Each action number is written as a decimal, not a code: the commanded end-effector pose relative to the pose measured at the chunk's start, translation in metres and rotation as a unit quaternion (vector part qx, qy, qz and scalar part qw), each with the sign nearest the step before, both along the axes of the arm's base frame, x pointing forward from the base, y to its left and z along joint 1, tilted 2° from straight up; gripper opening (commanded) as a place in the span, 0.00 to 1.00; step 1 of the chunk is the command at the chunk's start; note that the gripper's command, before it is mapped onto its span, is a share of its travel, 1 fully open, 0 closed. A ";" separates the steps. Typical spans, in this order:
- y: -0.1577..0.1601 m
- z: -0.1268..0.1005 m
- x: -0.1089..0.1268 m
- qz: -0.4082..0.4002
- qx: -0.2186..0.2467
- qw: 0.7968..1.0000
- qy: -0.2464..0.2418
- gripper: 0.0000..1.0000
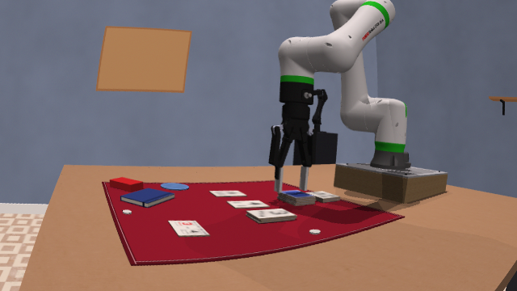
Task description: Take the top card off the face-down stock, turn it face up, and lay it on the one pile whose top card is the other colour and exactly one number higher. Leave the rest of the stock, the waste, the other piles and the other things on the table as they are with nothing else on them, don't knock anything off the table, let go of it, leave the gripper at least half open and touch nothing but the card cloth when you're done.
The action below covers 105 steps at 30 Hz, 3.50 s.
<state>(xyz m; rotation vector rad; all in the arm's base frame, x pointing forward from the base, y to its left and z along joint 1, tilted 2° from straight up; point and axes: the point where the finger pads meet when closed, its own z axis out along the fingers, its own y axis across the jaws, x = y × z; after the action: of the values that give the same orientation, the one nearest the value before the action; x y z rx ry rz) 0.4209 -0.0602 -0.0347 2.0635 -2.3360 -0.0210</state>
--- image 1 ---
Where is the blue book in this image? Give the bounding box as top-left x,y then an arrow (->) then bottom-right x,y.
120,188 -> 174,208

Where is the blue round disc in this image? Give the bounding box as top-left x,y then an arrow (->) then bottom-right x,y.
161,183 -> 189,191

